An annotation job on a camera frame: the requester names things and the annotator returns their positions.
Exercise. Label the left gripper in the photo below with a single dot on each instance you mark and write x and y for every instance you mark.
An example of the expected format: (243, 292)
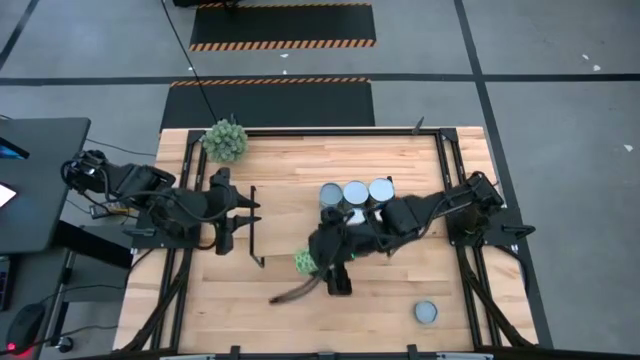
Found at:
(222, 210)

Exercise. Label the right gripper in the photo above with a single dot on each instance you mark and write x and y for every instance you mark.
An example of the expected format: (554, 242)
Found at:
(335, 245)

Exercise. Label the blue-grey can lid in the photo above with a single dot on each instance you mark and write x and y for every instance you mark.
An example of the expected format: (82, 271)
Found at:
(330, 194)
(425, 312)
(304, 261)

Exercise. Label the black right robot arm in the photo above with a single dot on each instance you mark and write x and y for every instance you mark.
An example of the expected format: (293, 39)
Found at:
(415, 212)

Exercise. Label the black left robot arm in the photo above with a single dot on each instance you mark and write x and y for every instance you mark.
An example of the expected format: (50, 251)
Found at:
(150, 182)

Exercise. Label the wooden shelf with black legs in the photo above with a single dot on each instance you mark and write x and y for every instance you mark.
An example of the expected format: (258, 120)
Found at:
(285, 225)

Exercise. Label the potted green succulent plant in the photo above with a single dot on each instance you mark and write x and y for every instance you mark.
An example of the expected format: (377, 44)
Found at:
(225, 142)

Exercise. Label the black hazard-striped floor mat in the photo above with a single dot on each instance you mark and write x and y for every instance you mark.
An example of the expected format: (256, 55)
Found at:
(282, 22)
(270, 105)

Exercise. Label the black power adapter brick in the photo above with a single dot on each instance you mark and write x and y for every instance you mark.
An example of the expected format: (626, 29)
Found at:
(100, 211)

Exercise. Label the small black lever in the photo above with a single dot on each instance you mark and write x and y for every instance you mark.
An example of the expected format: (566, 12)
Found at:
(417, 126)

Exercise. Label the black monitor left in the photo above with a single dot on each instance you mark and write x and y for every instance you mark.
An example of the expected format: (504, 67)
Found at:
(45, 200)

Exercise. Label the white-lit phone screen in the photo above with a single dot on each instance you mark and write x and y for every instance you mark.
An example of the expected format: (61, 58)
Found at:
(6, 195)

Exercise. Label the blue-lit screen device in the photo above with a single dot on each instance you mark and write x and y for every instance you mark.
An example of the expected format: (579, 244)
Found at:
(12, 149)

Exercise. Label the black computer mouse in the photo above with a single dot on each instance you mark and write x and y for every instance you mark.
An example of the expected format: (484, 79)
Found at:
(25, 325)

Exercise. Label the black aluminium rig frame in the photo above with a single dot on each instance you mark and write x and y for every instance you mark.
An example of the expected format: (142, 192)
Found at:
(325, 132)

